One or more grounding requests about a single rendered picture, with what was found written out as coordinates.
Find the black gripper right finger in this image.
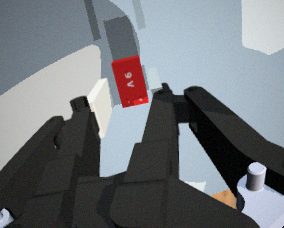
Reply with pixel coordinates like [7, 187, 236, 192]
[110, 67, 284, 228]

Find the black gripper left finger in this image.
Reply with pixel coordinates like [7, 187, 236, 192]
[0, 78, 114, 228]

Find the red 9v battery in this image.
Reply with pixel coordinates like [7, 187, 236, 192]
[111, 55, 149, 108]

